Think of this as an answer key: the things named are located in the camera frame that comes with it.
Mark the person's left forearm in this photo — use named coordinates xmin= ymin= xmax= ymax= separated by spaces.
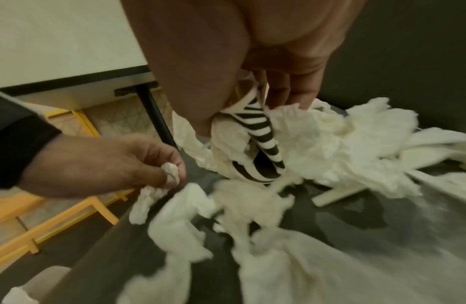
xmin=0 ymin=88 xmax=64 ymax=193

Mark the white tissue piece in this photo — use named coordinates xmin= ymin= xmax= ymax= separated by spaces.
xmin=128 ymin=161 xmax=182 ymax=225

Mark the person's right hand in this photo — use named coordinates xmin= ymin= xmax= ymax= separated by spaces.
xmin=122 ymin=0 xmax=367 ymax=137

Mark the black white striped cloth item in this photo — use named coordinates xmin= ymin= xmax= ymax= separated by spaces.
xmin=217 ymin=82 xmax=287 ymax=186

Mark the yellow wooden frame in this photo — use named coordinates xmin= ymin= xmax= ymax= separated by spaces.
xmin=0 ymin=108 xmax=137 ymax=262

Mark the black table leg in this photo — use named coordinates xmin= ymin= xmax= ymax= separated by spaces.
xmin=114 ymin=81 xmax=180 ymax=150

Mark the person's left hand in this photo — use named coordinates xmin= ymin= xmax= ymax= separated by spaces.
xmin=18 ymin=134 xmax=188 ymax=200

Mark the pile of white torn tissues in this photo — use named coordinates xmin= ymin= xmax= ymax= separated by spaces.
xmin=116 ymin=96 xmax=466 ymax=304

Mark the white flat stick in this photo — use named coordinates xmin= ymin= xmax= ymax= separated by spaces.
xmin=311 ymin=186 xmax=369 ymax=208

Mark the small white tissue scrap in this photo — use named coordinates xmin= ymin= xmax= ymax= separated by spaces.
xmin=2 ymin=286 xmax=41 ymax=304

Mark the white table with black edge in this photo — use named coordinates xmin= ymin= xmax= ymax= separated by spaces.
xmin=0 ymin=0 xmax=160 ymax=98

